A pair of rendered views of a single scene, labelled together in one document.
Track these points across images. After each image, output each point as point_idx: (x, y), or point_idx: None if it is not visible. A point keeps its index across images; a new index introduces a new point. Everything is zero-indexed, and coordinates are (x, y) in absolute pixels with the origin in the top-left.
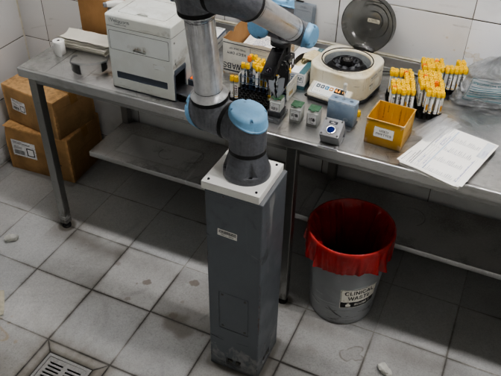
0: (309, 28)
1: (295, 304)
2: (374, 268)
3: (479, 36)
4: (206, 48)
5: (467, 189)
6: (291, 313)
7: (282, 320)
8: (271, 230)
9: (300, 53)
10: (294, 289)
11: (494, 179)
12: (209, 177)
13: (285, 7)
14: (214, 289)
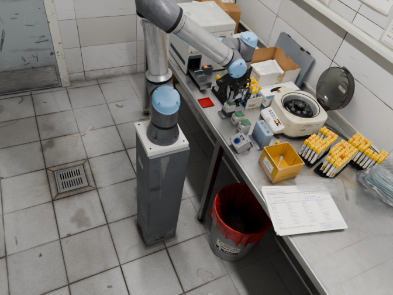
0: (235, 63)
1: (204, 226)
2: (236, 241)
3: None
4: (149, 40)
5: (287, 239)
6: (197, 229)
7: (189, 229)
8: (165, 177)
9: (283, 86)
10: (211, 218)
11: (314, 248)
12: (139, 124)
13: (245, 43)
14: (137, 187)
